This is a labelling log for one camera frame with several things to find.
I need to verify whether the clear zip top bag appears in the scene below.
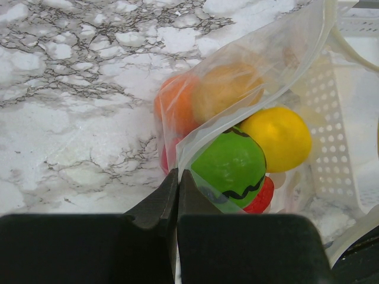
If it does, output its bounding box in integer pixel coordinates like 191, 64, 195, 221
156, 1, 378, 264

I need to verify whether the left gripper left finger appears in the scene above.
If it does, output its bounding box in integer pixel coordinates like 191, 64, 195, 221
1, 169, 178, 283

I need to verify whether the dark green toy melon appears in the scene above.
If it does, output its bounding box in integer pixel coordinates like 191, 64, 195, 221
191, 127, 266, 209

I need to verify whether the red toy apple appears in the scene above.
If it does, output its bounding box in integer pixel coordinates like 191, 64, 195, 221
160, 138, 181, 175

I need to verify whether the white perforated plastic basket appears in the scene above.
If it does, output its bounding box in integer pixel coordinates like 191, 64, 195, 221
304, 16, 378, 215

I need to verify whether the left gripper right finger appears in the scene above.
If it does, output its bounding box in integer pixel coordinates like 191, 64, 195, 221
178, 170, 333, 283

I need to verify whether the yellow toy lemon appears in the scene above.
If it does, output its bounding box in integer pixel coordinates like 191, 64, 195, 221
240, 107, 312, 173

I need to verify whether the orange toy fruit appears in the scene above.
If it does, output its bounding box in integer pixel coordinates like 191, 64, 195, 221
154, 73, 199, 135

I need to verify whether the small red toy fruit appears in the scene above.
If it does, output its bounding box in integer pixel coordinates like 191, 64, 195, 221
243, 176, 275, 214

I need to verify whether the orange yellow toy potato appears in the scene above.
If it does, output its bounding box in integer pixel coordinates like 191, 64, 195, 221
192, 62, 264, 124

